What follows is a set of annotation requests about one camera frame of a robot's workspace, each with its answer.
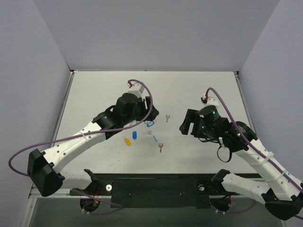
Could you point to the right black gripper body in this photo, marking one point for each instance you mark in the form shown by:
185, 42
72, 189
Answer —
193, 123

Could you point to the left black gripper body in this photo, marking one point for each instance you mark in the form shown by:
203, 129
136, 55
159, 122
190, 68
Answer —
149, 109

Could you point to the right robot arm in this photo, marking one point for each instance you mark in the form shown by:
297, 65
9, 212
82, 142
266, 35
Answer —
280, 192

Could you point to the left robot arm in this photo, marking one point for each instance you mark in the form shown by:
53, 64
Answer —
46, 168

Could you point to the dark blue key tag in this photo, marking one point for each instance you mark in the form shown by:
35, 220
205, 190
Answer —
134, 135

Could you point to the yellow key tag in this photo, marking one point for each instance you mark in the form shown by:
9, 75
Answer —
127, 142

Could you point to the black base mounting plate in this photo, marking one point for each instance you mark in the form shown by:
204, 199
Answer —
157, 190

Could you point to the blue key tag with ring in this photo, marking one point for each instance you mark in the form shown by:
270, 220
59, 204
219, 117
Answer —
151, 123

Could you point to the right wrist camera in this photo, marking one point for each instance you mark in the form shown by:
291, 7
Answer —
208, 100

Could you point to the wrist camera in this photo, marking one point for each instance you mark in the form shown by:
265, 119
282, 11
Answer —
136, 89
208, 100

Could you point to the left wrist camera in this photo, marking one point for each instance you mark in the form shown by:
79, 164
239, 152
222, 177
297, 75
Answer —
136, 89

